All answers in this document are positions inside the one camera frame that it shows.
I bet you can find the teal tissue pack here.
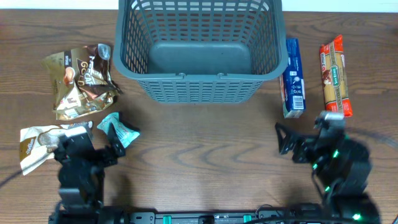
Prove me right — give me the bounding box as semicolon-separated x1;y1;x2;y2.
97;112;140;148

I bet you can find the grey plastic basket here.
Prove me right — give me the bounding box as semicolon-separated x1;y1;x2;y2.
113;0;288;103

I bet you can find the gold coffee bag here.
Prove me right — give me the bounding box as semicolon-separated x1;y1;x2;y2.
42;44;122;121

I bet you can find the blue pasta box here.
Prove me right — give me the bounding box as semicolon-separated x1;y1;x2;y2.
279;38;306;118

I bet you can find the left black cable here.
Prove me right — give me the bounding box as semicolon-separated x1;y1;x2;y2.
0;169;24;189

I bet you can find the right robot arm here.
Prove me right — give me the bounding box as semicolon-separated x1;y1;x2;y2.
275;118;381;223

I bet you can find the orange spaghetti pack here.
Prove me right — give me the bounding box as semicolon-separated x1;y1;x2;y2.
319;35;353;117

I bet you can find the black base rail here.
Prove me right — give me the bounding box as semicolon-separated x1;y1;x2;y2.
48;207;327;224

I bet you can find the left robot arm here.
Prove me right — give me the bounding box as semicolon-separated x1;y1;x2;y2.
49;126;130;224

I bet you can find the white brown snack bag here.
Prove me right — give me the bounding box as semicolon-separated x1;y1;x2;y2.
19;121;94;176

